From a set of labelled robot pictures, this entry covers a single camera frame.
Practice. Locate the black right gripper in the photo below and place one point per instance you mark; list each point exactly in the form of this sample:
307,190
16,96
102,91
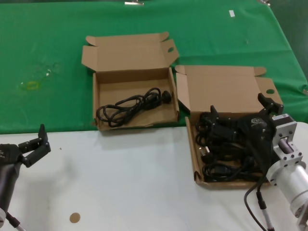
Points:
256,130

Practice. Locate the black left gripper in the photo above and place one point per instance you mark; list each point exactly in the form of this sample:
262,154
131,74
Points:
9,155

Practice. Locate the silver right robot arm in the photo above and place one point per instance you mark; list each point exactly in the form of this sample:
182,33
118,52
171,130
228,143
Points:
288,173

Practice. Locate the open brown cardboard box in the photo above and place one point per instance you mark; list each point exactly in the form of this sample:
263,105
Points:
221,89

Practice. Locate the cardboard box with torn rim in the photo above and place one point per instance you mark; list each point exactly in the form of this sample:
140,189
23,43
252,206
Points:
134,72

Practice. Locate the yellow tape rectangle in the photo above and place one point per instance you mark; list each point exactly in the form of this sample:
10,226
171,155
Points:
32,88

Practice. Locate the round brown cardboard disc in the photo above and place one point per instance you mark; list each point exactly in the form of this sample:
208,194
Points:
74,217

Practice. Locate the crinkled clear tape patch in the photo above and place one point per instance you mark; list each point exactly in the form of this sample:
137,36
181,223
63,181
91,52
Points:
48,72

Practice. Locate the white tape strip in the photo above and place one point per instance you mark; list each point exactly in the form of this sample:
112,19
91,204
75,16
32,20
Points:
232,13

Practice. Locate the green table cloth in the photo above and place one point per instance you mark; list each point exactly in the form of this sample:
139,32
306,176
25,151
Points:
48,36

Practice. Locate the metal cloth clip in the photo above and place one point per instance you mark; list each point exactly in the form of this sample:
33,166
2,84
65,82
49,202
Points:
264,1
133,3

